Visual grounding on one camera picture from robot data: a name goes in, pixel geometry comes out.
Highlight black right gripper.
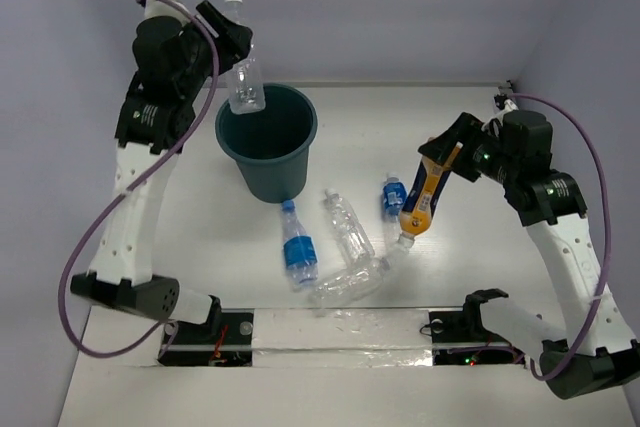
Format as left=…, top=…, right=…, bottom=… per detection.
left=418, top=111, right=519, bottom=185

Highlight orange yellow label bottle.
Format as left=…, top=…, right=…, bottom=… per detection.
left=387, top=145, right=461, bottom=253

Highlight blue label white cap bottle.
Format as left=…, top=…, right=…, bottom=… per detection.
left=382, top=172, right=407, bottom=250

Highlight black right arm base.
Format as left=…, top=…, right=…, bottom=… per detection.
left=419, top=308, right=525, bottom=367

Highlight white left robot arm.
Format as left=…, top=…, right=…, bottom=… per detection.
left=67, top=0, right=252, bottom=342

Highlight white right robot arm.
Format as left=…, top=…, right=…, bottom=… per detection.
left=418, top=110, right=639, bottom=400

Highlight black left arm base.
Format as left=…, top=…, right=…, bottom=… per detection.
left=158, top=309, right=255, bottom=367

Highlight dark green ribbed bin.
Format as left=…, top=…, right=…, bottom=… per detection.
left=215, top=83, right=318, bottom=204

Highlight clear crushed bottle white cap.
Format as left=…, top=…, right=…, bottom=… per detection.
left=323, top=188, right=375, bottom=268

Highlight clear bottle lying sideways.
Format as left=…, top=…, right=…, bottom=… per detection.
left=308, top=257, right=391, bottom=309

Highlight silver foil tape strip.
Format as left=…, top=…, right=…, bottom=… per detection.
left=251, top=308, right=433, bottom=369

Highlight aluminium rail on table edge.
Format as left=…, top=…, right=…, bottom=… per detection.
left=494, top=80, right=513, bottom=111

